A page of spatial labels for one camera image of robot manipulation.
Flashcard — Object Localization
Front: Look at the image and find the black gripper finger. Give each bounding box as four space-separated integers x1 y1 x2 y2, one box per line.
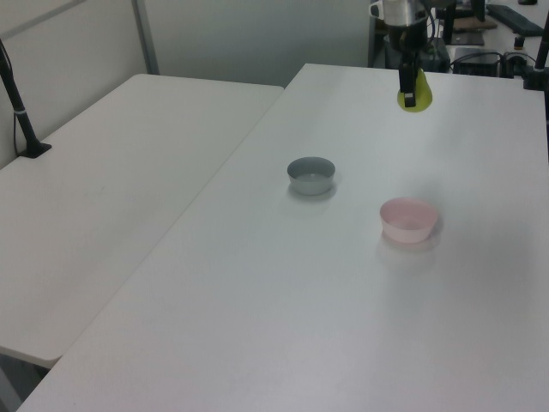
398 62 419 109

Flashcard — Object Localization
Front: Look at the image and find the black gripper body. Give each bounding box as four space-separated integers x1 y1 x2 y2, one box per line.
385 21 431 66

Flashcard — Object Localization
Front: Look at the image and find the green pear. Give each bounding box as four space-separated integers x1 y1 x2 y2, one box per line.
395 67 435 113

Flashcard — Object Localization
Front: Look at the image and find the grey bowl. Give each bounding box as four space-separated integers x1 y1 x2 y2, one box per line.
286 156 337 197

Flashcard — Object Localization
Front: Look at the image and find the pink bowl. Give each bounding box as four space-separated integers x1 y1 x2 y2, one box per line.
379 197 440 245

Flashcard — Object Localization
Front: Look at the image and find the dark brown board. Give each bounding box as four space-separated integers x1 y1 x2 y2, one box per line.
449 15 499 46

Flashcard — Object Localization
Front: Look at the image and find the black electronics box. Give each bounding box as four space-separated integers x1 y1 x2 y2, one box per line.
449 46 505 76

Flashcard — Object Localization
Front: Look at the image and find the black keyboard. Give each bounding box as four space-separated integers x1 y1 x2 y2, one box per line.
487 3 546 37

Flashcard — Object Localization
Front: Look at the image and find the white side table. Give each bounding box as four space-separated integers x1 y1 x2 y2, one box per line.
0 73 287 368

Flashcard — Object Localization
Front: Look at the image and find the dark arm cable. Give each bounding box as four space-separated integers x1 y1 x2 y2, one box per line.
422 3 443 51

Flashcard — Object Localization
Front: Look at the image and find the black clamp-mounted camera pole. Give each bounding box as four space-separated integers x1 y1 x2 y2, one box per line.
520 28 549 93

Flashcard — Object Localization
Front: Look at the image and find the grey partition post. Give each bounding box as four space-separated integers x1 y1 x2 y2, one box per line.
130 0 161 76

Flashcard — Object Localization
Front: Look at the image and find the black camera pole with base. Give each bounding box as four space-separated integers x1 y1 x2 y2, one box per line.
0 37 53 161

